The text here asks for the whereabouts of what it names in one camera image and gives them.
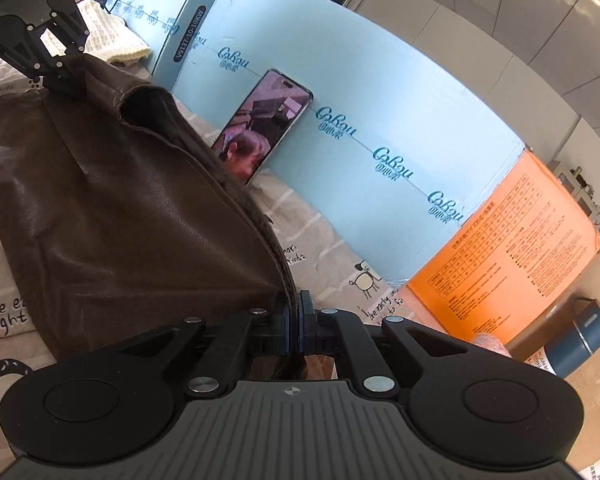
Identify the blue thermos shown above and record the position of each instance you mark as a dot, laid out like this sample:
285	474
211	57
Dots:
575	340

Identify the smartphone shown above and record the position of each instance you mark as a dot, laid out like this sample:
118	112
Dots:
260	125

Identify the large light blue box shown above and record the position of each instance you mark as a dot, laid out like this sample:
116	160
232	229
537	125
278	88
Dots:
380	85

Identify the pink cloth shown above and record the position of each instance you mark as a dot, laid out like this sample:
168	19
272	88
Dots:
490	344

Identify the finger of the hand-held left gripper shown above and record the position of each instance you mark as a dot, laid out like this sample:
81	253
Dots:
72	30
60	75

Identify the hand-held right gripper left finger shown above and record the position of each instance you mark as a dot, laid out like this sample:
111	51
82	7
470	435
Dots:
280	327

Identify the brown pants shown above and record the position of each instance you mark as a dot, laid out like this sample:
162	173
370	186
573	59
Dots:
130	210

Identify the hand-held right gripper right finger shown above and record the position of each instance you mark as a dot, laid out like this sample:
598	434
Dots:
307	322

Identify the cream knitted cloth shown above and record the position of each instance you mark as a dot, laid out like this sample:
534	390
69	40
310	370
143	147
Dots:
112	35

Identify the brown cardboard box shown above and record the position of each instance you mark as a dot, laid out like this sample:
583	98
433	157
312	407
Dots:
595	385

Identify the small light blue box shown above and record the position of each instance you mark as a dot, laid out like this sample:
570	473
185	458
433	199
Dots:
180	0

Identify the printed bedsheet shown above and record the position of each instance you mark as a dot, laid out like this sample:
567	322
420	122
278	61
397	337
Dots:
320	240

